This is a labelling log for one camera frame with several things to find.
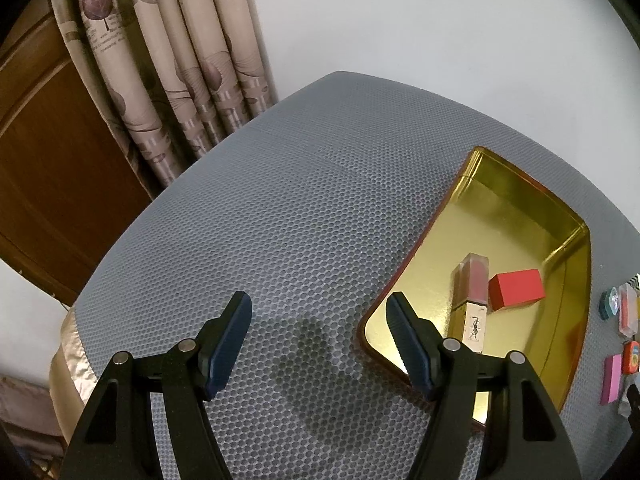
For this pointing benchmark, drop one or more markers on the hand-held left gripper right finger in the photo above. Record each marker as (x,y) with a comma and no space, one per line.
(412,345)

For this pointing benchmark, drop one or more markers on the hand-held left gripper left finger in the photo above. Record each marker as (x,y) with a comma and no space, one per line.
(227,345)

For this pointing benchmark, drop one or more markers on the red tin box gold inside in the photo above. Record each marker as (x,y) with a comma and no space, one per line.
(500,220)

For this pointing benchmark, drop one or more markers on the red tape measure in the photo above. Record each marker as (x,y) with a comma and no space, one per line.
(632,357)

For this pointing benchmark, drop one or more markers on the pink lipstick tube gold cap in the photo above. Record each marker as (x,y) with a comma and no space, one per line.
(470,300)

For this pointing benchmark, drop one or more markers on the red rectangular block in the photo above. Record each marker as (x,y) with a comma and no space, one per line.
(517,290)

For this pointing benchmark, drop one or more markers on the grey honeycomb mesh mat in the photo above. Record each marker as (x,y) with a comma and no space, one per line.
(280,220)

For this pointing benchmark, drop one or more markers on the gold satin cloth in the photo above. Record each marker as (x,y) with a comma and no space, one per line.
(75,375)

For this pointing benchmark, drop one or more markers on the pink rectangular block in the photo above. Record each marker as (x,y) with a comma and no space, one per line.
(611,380)

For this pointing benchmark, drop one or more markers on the teal gem-shaped toy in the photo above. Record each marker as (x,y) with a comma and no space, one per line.
(610,304)

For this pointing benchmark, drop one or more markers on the dark cloth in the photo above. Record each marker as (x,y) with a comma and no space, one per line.
(25,410)

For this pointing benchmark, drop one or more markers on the pink translucent case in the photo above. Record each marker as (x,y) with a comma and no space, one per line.
(629,310)

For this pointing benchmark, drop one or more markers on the white cube zigzag print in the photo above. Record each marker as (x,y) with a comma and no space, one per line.
(635,281)

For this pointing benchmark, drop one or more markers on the brown wooden door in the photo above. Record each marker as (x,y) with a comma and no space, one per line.
(50,170)

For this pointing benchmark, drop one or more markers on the beige leaf print curtain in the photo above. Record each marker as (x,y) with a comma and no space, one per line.
(165,35)

